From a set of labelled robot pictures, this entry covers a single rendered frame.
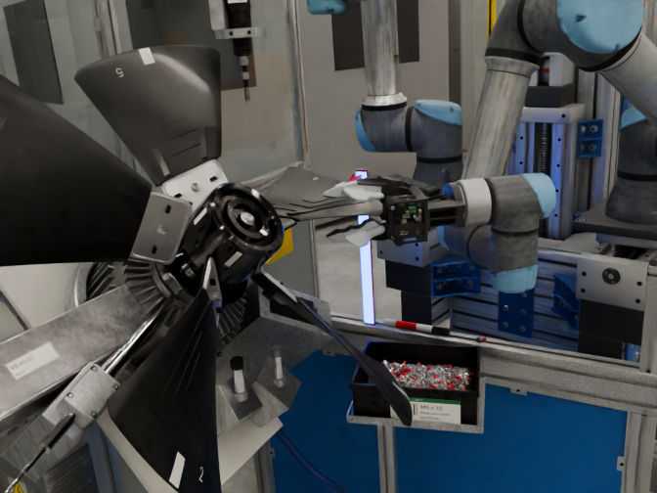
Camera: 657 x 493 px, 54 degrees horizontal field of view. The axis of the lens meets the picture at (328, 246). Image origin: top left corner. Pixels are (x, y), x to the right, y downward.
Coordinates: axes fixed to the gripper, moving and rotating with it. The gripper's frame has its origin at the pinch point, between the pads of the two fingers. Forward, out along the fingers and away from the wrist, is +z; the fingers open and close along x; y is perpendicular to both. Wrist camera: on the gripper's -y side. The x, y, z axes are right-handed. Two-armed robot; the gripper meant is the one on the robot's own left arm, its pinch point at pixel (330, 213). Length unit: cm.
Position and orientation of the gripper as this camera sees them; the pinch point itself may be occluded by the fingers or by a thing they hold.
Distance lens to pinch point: 103.8
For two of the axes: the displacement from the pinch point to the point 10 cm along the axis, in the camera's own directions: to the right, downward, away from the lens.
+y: 1.4, 4.0, -9.1
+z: -9.9, 1.2, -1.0
